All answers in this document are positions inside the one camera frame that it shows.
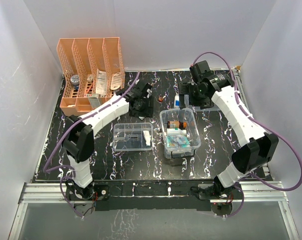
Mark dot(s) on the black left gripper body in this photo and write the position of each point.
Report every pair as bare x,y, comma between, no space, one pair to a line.
144,109

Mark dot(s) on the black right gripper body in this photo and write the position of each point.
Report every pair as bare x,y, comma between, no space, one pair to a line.
196,97

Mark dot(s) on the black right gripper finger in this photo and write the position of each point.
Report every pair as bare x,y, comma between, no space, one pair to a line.
184,101
184,88

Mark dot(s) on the white gauze packet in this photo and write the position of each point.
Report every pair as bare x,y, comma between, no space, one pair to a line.
147,137

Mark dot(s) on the brown medicine bottle orange cap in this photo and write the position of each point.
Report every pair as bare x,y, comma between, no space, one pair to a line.
172,124

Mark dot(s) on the clear divided tray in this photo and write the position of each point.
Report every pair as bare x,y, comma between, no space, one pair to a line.
129,137

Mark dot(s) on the white green medicine bottle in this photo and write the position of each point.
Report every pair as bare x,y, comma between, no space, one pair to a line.
176,131

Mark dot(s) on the teal bandage packet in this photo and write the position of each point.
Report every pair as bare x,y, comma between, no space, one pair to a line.
177,141

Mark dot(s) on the clear plastic box lid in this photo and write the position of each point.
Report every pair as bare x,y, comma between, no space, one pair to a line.
205,109

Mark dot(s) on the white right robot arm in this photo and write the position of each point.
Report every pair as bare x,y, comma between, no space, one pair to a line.
256,145

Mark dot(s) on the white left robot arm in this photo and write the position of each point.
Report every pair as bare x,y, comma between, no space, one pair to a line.
78,140

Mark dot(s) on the white medicine box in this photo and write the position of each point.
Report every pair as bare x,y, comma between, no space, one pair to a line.
94,100

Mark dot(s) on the white blue bandage roll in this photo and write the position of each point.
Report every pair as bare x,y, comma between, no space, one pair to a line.
176,102

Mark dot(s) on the clear plastic storage box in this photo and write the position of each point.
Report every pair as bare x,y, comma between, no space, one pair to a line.
193,136

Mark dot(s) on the beige blister pack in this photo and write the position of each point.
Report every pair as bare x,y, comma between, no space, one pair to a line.
116,81

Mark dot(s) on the white paper packet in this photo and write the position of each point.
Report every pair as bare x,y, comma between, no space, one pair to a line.
101,83

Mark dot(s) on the orange plastic file organizer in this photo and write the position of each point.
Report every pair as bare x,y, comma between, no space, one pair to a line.
84,56

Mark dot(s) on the round blue white tin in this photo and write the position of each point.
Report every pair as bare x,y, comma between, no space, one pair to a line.
75,80

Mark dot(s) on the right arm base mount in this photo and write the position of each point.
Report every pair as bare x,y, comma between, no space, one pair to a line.
218,192

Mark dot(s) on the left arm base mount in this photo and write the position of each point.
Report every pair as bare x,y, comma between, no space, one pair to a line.
88,195

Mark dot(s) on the aluminium frame rail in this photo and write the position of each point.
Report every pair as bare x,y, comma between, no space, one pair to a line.
161,194

